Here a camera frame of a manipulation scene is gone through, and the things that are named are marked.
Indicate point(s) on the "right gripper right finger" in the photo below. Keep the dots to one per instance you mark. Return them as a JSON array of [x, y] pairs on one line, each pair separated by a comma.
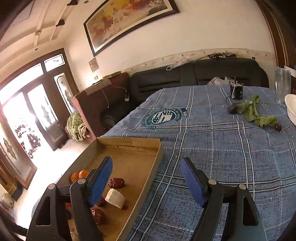
[[243, 221]]

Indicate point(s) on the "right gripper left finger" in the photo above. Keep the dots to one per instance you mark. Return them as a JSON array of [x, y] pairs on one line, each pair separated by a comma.
[[49, 221]]

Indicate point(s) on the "dark red jujube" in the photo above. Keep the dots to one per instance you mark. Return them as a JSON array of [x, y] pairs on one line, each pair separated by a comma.
[[98, 216], [101, 202], [116, 183]]

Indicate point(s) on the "orange tangerine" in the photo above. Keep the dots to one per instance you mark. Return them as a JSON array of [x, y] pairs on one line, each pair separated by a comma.
[[83, 174], [74, 177]]

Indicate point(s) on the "white garlic chunk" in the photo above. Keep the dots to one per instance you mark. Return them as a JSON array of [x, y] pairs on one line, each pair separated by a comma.
[[115, 198]]

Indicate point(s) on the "blue plaid tablecloth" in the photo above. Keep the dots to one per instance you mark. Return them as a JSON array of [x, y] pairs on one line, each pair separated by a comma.
[[194, 122]]

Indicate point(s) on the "green patterned blanket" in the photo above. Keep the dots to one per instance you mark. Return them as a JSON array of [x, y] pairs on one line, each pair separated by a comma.
[[76, 128]]

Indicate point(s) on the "shallow cardboard box tray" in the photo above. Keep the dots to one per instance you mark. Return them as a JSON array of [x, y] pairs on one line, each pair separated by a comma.
[[136, 161]]

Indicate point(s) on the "dark fruit near leaves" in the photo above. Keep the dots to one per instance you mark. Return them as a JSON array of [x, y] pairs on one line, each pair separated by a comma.
[[233, 109]]

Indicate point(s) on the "green leafy vegetable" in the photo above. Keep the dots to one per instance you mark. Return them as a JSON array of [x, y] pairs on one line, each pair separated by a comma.
[[249, 109]]

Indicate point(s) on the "wooden glass door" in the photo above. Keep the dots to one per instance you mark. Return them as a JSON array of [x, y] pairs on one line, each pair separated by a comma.
[[37, 101]]

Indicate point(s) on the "brown armchair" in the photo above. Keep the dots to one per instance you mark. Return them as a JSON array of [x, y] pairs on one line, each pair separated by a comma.
[[93, 101]]

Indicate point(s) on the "white bowl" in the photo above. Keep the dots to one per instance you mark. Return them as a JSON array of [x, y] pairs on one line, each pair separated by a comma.
[[290, 102]]

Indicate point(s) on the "black small cup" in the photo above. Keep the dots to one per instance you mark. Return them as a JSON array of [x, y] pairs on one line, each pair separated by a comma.
[[236, 89]]

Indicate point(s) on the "clear glass jar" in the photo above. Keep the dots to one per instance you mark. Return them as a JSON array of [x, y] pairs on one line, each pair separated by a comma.
[[282, 84]]

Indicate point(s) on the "black leather sofa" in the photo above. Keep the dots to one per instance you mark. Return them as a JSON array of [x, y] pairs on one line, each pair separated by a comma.
[[144, 83]]

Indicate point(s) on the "framed horse painting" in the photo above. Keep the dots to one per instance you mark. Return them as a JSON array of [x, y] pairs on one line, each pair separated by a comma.
[[113, 20]]

